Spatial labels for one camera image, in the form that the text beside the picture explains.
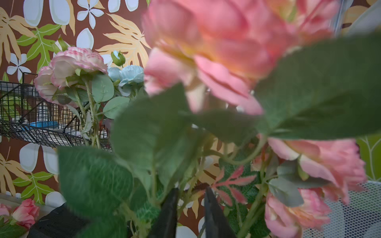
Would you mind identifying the white mesh basket right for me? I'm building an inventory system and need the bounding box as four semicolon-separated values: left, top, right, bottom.
303;181;381;238

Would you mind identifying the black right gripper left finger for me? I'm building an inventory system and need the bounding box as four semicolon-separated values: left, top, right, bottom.
147;188;179;238

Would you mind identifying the pink peony spray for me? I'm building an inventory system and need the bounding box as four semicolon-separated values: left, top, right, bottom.
58;1;381;238
214;136;368;238

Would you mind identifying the blue object in basket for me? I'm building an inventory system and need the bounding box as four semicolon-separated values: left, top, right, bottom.
27;121;59;130

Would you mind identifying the mixed pastel flower bouquet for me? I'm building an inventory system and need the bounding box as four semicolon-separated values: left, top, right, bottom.
34;37;144;148

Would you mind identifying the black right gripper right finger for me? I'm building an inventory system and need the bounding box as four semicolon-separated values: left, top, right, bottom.
204;187;236;238

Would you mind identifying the black wire basket back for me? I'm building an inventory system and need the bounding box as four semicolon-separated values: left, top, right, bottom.
1;81;108;148

